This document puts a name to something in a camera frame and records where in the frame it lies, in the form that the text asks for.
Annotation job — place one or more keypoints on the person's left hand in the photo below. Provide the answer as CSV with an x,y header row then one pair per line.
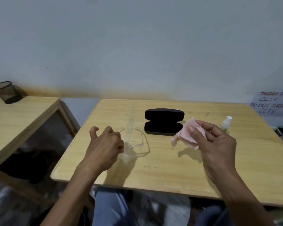
x,y
104,150

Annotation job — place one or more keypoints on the person's right hand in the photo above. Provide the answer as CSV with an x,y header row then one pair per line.
x,y
219,152

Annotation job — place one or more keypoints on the small green label spray bottle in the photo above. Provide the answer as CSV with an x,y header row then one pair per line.
x,y
225,125

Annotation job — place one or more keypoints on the clear frame eyeglasses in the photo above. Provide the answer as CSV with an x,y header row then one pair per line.
x,y
134,151

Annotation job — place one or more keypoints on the pink cleaning cloth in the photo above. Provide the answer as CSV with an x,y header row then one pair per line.
x,y
186,136

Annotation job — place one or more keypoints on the black glasses case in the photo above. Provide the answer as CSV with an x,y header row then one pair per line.
x,y
163,115

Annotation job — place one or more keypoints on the person's left forearm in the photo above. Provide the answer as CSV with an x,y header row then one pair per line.
x,y
71,200

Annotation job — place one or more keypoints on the person's right forearm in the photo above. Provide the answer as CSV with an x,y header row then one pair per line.
x,y
242,202

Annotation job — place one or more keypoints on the person's blue trousers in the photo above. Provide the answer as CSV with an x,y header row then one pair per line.
x,y
108,209

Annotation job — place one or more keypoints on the wooden side table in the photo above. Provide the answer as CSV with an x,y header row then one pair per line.
x,y
21,115

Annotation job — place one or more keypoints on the black mesh pen holder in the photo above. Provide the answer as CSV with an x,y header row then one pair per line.
x,y
6,92

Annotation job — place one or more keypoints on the handwritten paper wall sign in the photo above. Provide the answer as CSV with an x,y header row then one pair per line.
x,y
270,103

